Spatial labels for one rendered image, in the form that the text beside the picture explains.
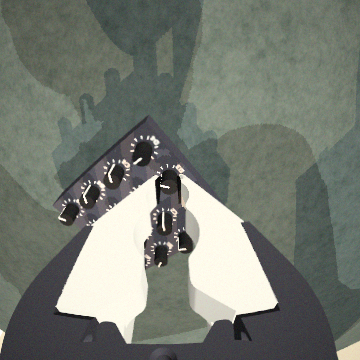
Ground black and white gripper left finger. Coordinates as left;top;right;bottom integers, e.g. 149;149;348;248
0;175;161;360

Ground dark grey knob box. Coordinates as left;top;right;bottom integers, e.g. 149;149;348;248
53;115;228;270

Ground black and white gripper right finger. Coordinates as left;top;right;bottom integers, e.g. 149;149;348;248
177;174;338;360

